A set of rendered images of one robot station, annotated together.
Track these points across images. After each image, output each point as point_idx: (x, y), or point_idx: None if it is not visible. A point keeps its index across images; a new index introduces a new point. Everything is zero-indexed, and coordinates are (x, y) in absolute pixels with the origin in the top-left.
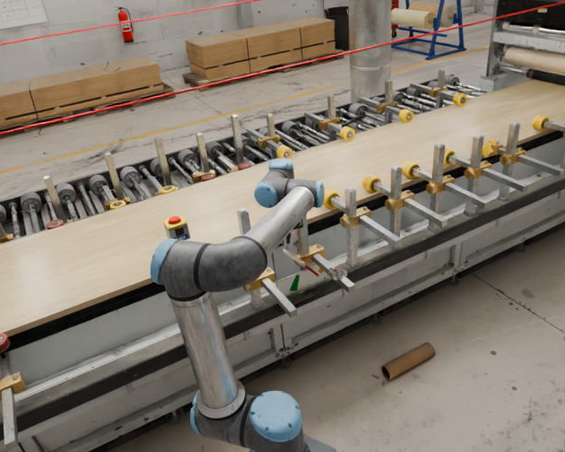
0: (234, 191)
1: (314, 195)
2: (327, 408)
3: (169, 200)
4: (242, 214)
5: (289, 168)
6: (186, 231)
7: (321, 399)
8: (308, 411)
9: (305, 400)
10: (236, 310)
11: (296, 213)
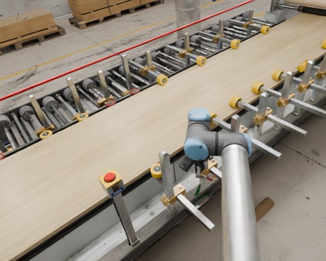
0: (133, 114)
1: (247, 150)
2: (215, 255)
3: (86, 127)
4: (164, 157)
5: (209, 118)
6: (122, 185)
7: (208, 248)
8: (202, 259)
9: (198, 250)
10: (157, 218)
11: (251, 186)
